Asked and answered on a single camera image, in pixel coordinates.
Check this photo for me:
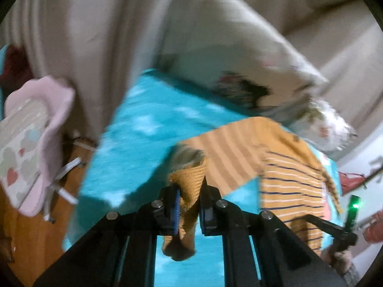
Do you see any dark red cloth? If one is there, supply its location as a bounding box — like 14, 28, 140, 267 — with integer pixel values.
0, 45, 33, 90

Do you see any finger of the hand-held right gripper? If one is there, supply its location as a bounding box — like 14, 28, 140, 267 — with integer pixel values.
304, 214, 342, 234

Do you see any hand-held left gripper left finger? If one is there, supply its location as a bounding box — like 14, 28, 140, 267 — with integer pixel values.
33, 185, 181, 287

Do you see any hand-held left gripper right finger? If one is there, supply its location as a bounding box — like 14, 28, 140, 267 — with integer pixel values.
199, 176, 348, 287

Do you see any teal printed blanket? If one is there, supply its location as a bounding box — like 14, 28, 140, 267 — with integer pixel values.
63, 69, 343, 287

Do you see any floral print pillow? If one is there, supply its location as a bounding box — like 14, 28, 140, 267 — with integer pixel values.
156, 0, 330, 117

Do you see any wooden chair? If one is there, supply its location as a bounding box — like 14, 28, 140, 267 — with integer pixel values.
0, 138, 99, 287

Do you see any pink cushioned chair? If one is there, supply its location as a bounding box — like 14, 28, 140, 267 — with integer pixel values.
0, 76, 83, 223

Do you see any person's right hand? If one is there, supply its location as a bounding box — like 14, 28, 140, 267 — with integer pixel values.
320, 245, 355, 276

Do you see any orange striped small garment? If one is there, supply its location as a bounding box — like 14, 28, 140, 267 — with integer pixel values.
162, 116, 343, 262

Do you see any red bag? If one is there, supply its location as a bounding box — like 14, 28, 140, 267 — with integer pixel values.
339, 172, 368, 195
363, 211, 383, 243

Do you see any leaf print pillow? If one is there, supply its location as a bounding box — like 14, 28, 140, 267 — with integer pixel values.
269, 96, 358, 153

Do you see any beige curtain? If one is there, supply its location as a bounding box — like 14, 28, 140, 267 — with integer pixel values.
3, 0, 377, 147

